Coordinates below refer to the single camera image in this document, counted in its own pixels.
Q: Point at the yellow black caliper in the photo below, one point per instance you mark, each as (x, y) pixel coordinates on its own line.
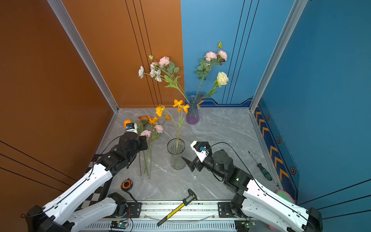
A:
(185, 202)

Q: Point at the pink peony spray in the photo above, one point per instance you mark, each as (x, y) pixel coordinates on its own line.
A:
(163, 59)
(210, 59)

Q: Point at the left circuit board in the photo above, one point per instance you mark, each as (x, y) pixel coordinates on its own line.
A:
(119, 225)

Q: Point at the checkerboard calibration plate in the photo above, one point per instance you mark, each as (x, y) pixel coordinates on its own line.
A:
(100, 193)

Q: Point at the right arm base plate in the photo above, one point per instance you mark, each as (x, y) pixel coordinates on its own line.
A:
(225, 211)

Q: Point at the small orange blossom stems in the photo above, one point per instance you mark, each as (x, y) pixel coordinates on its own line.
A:
(154, 120)

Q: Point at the orange gerbera with leaf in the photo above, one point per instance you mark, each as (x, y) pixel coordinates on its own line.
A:
(144, 119)

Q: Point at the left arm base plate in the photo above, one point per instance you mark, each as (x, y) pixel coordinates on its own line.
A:
(127, 209)

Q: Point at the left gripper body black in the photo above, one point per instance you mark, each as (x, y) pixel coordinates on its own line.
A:
(143, 144)

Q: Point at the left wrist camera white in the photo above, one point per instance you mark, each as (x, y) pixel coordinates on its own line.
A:
(131, 127)

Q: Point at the green handled screwdriver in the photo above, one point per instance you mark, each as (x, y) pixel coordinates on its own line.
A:
(265, 173)

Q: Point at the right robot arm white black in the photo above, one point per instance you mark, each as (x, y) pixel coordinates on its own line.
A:
(251, 198)

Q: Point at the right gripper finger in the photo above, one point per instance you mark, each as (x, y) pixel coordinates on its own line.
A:
(202, 145)
(189, 163)

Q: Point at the plush toy white green pink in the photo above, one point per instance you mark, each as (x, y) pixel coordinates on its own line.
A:
(285, 195)

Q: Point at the right circuit board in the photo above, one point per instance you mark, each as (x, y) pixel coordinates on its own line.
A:
(243, 226)

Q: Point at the pink rose bundle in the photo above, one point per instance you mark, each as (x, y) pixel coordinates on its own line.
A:
(151, 136)

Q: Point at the orange poppy flower stem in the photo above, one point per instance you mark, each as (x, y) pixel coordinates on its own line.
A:
(177, 118)

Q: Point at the small white blossom spray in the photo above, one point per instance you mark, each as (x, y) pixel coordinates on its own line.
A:
(164, 72)

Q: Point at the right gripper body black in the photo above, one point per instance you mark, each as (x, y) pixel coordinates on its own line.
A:
(199, 165)

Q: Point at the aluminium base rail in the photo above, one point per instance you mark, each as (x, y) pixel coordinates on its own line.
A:
(198, 216)

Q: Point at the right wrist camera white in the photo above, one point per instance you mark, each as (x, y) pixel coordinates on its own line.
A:
(201, 153)

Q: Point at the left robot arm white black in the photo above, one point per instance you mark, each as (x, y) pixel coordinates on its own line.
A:
(61, 214)

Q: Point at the purple blue glass vase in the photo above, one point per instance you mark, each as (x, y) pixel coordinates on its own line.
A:
(192, 116)

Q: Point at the cream rose with leaves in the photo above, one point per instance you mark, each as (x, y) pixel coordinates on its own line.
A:
(221, 80)

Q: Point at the circuit board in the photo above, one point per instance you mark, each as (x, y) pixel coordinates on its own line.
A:
(119, 225)
(243, 226)

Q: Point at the orange black tape measure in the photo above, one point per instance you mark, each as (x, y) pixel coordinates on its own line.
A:
(127, 185)

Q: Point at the clear grey glass vase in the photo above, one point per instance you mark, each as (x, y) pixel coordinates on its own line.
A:
(176, 153)

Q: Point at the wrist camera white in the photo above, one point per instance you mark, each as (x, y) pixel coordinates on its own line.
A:
(201, 153)
(131, 127)

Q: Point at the orange rose with leaves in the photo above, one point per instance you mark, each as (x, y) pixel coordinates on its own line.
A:
(126, 122)

